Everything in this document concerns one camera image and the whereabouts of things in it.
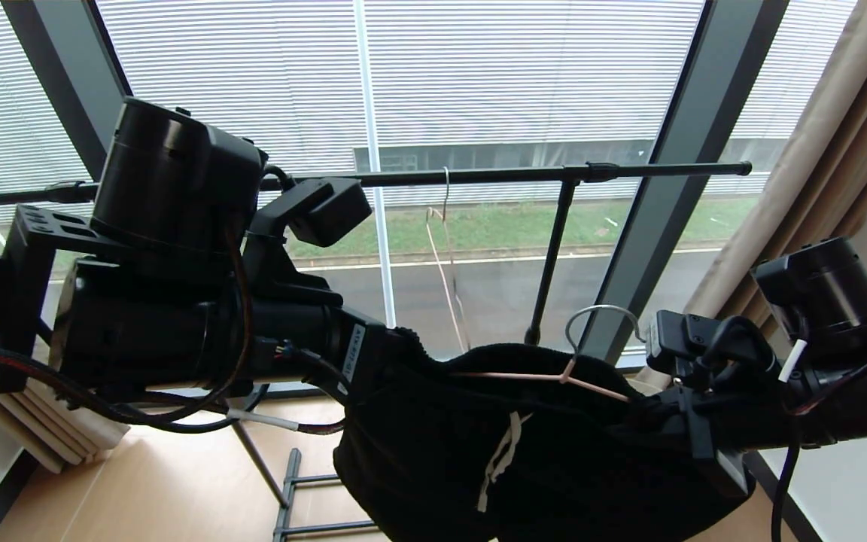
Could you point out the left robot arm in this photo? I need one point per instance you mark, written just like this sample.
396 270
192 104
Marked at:
170 181

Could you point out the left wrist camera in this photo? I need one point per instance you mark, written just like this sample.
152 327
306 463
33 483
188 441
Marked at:
328 211

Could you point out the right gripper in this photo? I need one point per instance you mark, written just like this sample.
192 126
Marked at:
817 414

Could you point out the black shorts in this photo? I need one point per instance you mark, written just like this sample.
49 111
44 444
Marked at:
554 467

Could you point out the black clothes rack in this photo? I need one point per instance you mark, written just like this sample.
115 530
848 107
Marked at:
516 175

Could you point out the window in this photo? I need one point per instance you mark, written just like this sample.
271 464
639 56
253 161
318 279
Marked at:
516 75

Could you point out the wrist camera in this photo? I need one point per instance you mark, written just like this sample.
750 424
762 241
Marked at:
328 211
689 339

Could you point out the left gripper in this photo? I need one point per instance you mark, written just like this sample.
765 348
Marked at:
177 331

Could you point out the beige curtain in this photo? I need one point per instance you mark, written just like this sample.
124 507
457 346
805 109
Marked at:
50 436
817 150

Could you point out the pink clothes hanger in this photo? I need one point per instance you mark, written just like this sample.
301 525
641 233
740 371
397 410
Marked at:
445 286
524 376

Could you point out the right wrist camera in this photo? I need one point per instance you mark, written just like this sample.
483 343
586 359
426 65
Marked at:
689 339

